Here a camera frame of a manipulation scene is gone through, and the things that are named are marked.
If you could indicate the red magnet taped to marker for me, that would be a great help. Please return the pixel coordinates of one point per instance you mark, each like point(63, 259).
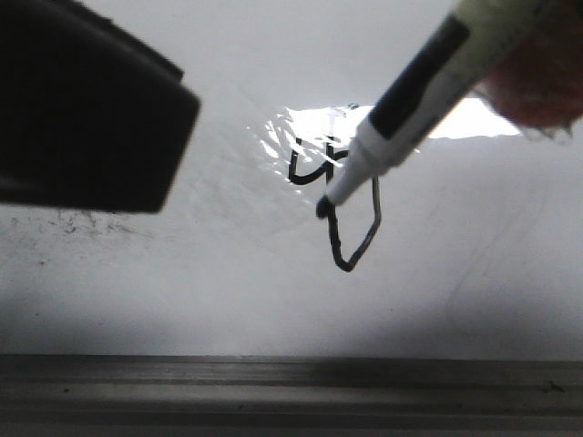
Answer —
point(538, 86)

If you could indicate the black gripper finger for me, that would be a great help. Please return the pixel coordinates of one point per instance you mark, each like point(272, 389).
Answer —
point(91, 117)

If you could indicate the white black whiteboard marker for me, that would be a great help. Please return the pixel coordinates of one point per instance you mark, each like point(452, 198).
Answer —
point(471, 40)

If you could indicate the white whiteboard surface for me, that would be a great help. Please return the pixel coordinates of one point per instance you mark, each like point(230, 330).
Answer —
point(479, 255)

